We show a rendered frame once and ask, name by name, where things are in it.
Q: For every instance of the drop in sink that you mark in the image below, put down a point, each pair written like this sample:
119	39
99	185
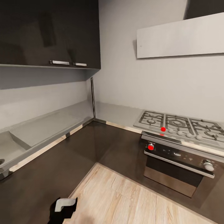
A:
19	140

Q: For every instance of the range hood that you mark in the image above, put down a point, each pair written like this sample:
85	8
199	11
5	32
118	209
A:
202	32

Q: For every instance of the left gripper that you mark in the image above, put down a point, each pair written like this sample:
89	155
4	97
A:
65	213

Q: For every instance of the burner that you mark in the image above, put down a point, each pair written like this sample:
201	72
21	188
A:
194	129

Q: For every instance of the oven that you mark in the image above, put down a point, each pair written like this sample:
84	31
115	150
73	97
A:
184	172

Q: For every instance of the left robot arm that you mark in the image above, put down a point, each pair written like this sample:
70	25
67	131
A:
62	209

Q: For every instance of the cabinet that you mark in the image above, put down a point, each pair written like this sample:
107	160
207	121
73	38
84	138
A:
50	34

